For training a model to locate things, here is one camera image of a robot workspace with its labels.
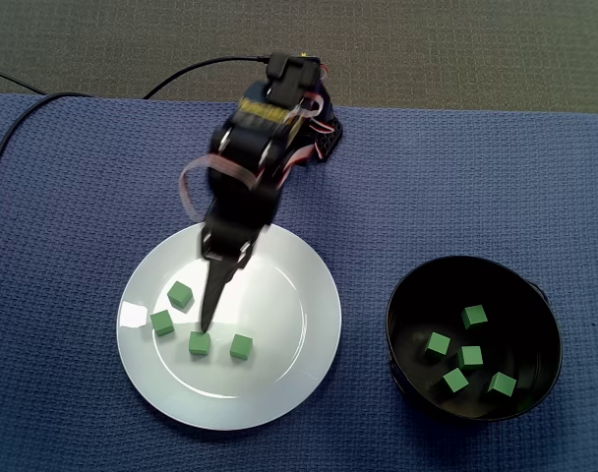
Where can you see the black round bowl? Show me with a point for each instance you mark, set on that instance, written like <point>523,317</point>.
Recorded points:
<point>525,344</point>

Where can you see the small green cube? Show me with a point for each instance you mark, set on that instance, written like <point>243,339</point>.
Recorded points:
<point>470,357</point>
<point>161,323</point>
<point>501,384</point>
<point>437,344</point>
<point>455,381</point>
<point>241,346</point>
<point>199,344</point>
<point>474,317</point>
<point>180,295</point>

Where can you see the white round plate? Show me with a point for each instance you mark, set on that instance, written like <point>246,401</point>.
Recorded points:
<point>230,393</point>

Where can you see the black robot arm with stickers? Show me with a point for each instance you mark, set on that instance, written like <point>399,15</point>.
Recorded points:
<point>259,133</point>

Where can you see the blue woven table cloth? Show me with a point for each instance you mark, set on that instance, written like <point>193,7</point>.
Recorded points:
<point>82,393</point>

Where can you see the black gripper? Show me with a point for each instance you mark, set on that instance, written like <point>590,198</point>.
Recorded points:
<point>223,259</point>

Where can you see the black lattice table clamp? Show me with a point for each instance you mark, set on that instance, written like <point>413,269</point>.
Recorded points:
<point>328,142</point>

